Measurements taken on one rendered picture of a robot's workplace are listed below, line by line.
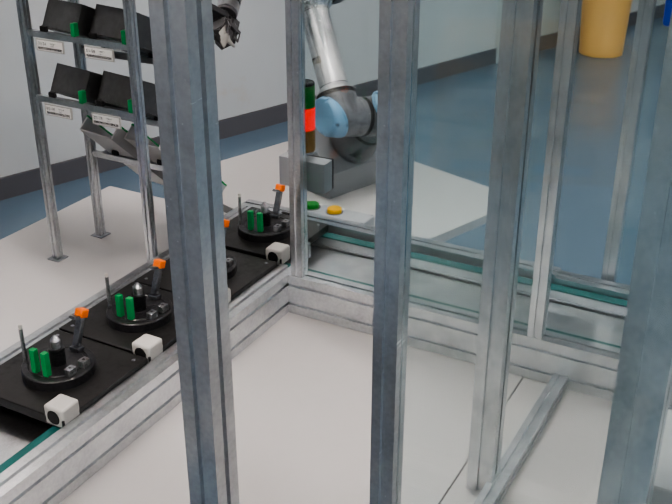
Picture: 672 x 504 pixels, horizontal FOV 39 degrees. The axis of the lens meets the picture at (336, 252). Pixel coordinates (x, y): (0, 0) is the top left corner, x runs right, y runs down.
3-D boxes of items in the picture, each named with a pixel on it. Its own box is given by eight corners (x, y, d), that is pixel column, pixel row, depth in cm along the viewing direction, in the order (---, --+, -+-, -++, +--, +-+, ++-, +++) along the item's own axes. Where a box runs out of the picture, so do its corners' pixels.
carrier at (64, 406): (58, 337, 201) (50, 284, 196) (148, 366, 191) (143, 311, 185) (-32, 394, 182) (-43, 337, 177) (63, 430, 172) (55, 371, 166)
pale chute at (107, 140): (143, 178, 273) (150, 165, 274) (174, 189, 266) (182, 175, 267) (78, 129, 251) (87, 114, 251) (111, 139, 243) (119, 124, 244)
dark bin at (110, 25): (172, 62, 250) (179, 34, 249) (207, 70, 242) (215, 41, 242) (88, 34, 227) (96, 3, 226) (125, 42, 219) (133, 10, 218)
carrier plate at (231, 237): (251, 213, 260) (251, 205, 259) (329, 230, 250) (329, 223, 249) (199, 246, 241) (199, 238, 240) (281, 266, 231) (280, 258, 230)
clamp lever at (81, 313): (76, 343, 190) (81, 306, 189) (83, 346, 189) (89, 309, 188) (63, 345, 187) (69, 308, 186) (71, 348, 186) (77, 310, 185)
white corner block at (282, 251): (275, 255, 236) (274, 240, 235) (290, 259, 234) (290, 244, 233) (264, 263, 233) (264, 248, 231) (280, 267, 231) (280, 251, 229)
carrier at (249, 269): (196, 248, 240) (193, 202, 235) (277, 269, 230) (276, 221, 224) (134, 288, 221) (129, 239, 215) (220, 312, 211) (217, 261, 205)
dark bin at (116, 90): (176, 121, 257) (183, 94, 256) (211, 130, 249) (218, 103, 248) (96, 99, 233) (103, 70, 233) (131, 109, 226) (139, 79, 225)
